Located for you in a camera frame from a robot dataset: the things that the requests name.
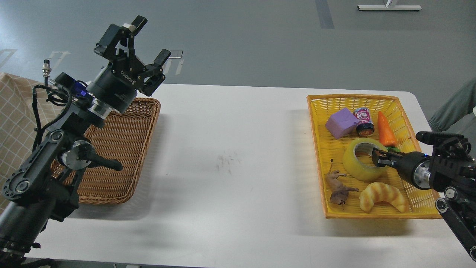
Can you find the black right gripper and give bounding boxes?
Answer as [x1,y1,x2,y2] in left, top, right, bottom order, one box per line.
[371,148,431,186]

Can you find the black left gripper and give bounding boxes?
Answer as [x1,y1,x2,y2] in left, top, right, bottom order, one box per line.
[88,16,171,112]

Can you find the yellow tape roll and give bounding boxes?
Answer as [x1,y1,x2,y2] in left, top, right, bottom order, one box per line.
[343,138,386,183]

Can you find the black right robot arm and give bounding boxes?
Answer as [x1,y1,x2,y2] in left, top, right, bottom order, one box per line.
[372,132,476,259]

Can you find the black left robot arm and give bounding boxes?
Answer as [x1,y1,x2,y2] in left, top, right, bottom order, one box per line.
[1,16,171,268]

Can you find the orange toy carrot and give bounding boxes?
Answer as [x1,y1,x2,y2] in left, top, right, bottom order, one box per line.
[377,111,401,153]

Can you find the small pink can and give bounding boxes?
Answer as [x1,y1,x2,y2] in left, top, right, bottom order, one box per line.
[353,107,375,137]

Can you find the toy croissant bread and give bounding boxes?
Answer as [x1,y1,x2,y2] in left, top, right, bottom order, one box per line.
[359,182,409,213]

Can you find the yellow plastic basket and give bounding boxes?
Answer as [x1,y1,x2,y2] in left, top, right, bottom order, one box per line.
[307,94,441,219]

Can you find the purple foam block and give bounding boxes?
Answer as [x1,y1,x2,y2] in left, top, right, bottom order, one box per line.
[325,108,359,140]

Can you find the brown toy lion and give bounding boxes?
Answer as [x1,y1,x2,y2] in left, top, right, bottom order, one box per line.
[325,159,359,205]

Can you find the brown wicker basket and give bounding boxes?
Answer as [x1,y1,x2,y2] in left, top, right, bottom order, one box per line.
[50,98,161,205]

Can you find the beige checkered cloth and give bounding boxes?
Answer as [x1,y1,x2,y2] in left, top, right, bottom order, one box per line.
[0,72,65,213]

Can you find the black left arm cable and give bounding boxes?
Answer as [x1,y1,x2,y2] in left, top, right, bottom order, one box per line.
[32,60,86,149]

